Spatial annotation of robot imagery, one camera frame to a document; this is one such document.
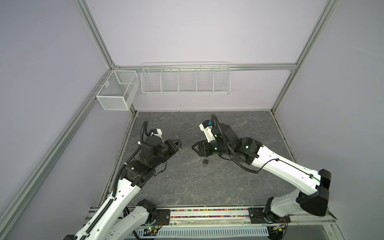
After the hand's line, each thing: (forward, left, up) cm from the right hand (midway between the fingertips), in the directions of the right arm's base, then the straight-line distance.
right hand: (195, 147), depth 68 cm
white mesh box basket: (+47, +54, -4) cm, 72 cm away
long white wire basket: (+51, +18, +4) cm, 55 cm away
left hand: (+2, +7, 0) cm, 7 cm away
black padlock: (+6, -6, -28) cm, 29 cm away
